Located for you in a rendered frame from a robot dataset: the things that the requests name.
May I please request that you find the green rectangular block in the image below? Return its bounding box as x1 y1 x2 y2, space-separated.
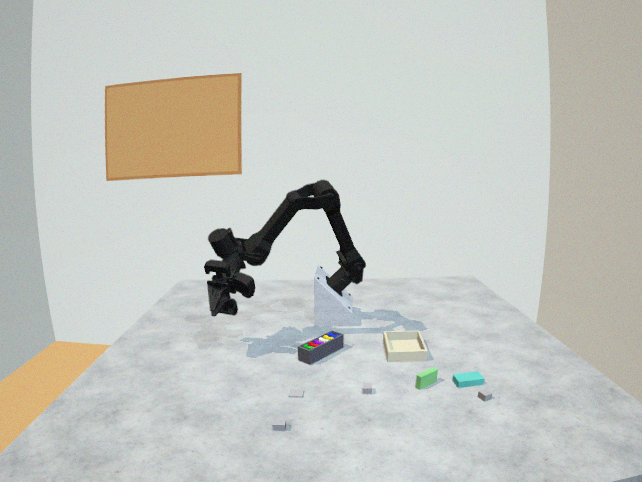
415 367 438 390

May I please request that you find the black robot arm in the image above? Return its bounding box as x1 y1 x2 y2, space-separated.
208 180 366 298

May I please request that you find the cream shallow tray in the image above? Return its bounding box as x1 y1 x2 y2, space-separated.
383 331 428 362

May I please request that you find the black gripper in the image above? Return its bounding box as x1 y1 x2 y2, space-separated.
204 259 239 317

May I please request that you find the teal rectangular block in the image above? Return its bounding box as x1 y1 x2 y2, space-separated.
452 371 485 388

